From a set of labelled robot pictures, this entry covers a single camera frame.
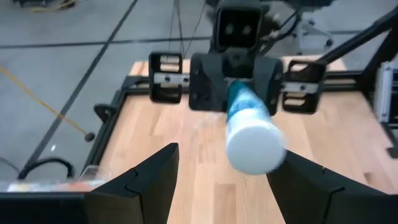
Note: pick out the blue bottle white cap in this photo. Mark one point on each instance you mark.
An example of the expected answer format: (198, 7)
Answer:
(253, 146)

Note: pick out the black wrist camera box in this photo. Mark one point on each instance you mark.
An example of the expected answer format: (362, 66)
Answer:
(237, 29)

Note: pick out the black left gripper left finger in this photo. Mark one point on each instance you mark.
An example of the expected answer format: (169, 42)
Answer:
(140, 199)

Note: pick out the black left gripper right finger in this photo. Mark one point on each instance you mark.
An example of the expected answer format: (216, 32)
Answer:
(311, 199)

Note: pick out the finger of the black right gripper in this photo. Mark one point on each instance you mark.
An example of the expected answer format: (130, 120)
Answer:
(270, 77)
(206, 84)

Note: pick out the white office chair base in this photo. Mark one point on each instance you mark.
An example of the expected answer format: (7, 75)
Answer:
(306, 29)

